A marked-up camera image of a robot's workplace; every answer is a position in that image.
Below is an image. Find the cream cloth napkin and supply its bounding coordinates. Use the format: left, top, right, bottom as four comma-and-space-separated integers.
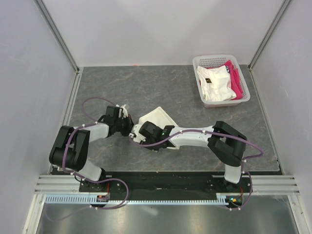
138, 106, 181, 150

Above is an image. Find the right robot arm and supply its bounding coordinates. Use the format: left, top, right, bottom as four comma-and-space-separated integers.
133, 121, 247, 192

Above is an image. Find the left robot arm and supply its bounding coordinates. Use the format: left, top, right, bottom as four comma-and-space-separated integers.
49, 105, 134, 192

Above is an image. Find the white folded cloth in basket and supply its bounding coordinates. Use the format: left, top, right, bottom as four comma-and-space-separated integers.
196, 65, 236, 102

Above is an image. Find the white plastic basket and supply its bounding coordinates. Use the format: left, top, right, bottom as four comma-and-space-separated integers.
193, 54, 250, 108

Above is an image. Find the pink cloth in basket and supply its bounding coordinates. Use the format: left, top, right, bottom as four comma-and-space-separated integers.
207, 60, 245, 100

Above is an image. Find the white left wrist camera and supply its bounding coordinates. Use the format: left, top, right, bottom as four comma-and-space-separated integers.
116, 104, 129, 119

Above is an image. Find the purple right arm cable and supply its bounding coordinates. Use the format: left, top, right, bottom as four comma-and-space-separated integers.
129, 130, 265, 212

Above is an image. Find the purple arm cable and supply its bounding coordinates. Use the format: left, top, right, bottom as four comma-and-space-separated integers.
45, 97, 130, 221
129, 130, 265, 212

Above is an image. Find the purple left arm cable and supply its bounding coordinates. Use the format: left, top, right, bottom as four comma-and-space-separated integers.
45, 97, 130, 221

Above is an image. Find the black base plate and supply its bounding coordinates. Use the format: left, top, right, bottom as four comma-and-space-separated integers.
79, 171, 251, 200

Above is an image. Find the left aluminium frame post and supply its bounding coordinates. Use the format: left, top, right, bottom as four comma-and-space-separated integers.
34, 0, 80, 73

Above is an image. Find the aluminium frame post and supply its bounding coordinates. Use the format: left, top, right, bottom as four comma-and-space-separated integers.
248, 0, 293, 71
34, 0, 80, 73

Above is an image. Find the light blue cable duct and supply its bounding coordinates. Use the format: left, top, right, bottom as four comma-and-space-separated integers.
44, 193, 228, 205

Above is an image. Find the right aluminium frame post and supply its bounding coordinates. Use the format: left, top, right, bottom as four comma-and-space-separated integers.
248, 0, 293, 71

